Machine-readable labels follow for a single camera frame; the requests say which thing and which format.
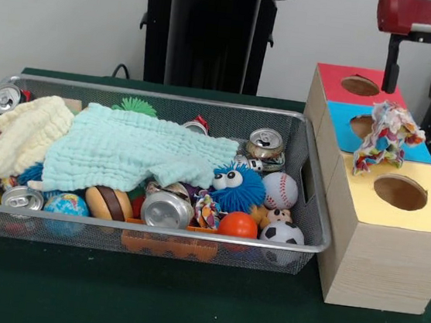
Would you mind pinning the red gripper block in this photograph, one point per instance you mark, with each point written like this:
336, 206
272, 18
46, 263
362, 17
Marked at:
403, 15

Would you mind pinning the colourful paper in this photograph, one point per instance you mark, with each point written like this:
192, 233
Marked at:
385, 138

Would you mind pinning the wooden box with three holes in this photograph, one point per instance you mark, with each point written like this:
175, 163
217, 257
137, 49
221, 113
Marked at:
383, 258

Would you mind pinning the shallow metal mesh bin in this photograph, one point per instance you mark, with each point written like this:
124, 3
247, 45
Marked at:
221, 109

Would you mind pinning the gold drink can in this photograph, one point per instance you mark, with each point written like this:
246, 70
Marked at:
264, 147

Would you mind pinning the white baseball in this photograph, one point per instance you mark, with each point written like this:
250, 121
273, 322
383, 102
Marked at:
280, 192

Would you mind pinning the black and white soccer ball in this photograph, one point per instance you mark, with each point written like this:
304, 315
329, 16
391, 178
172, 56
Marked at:
283, 231

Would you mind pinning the blue fuzzy toy with eyes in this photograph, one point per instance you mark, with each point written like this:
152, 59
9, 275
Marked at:
242, 196

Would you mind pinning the orange ball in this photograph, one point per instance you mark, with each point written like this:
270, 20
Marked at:
238, 224

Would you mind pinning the crushed silver can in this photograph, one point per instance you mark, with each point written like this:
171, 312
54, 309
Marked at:
165, 210

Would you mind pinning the light blue muslin cloth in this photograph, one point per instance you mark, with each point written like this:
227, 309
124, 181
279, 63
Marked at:
123, 147

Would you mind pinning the toy hamburger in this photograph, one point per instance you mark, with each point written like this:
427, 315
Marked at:
107, 204

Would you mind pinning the globe print ball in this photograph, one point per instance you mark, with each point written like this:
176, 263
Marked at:
66, 205

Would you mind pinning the cream muslin cloth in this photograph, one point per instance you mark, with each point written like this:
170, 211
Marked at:
24, 128

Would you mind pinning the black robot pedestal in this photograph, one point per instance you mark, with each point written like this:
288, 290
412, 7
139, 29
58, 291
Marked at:
199, 31

